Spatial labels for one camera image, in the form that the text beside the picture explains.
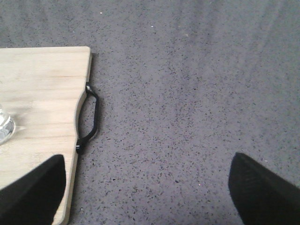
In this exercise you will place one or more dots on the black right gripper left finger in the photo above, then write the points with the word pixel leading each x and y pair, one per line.
pixel 34 198

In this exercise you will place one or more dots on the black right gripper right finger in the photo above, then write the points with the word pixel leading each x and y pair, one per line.
pixel 260 196

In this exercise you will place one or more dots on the clear plastic shaker cup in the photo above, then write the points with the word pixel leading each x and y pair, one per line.
pixel 7 125

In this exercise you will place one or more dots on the wooden cutting board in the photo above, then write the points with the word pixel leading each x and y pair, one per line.
pixel 43 89

